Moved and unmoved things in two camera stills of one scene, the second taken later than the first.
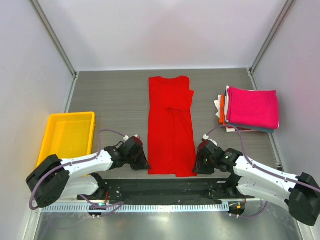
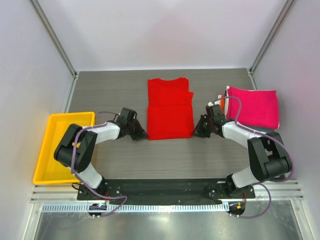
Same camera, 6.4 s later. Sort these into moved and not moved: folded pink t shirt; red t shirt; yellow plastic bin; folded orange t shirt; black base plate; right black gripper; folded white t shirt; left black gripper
Moved: right black gripper; left black gripper; red t shirt
Not moved: yellow plastic bin; folded white t shirt; folded pink t shirt; folded orange t shirt; black base plate
